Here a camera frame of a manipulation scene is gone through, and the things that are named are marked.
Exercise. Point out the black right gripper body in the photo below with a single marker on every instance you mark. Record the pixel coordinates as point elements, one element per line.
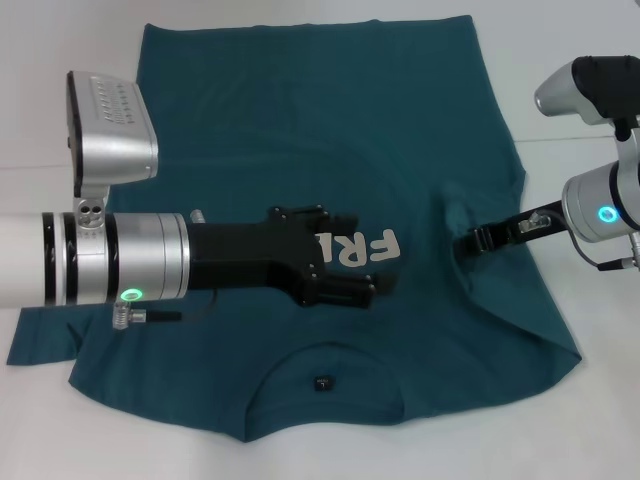
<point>540,222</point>

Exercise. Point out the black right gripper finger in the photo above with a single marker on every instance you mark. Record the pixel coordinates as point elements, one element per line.
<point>482,240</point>

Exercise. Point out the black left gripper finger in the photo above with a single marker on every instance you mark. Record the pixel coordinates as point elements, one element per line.
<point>345,223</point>
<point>345,292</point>

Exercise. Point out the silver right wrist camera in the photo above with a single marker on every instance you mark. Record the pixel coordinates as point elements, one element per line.
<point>590,90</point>

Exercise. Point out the teal blue FREE t-shirt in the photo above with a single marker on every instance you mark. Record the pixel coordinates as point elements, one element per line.
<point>350,125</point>

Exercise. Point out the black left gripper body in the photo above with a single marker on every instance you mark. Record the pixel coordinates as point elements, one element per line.
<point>240,255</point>

